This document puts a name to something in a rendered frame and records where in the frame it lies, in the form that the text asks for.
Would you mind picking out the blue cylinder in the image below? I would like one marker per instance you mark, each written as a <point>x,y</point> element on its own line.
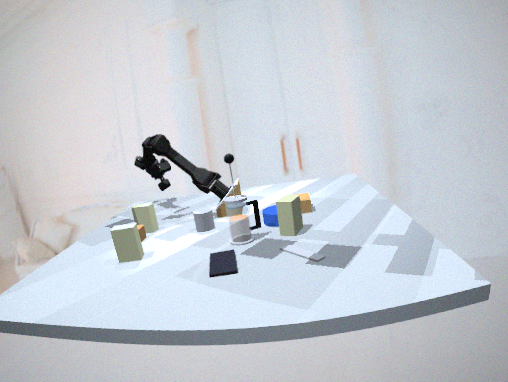
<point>270,216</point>

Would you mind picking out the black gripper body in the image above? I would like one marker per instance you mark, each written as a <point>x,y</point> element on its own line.
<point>164,182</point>

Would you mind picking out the grey cylinder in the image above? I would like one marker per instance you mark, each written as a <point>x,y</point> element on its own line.
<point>203,219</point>

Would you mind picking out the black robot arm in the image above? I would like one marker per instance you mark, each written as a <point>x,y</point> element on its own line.
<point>201,177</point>

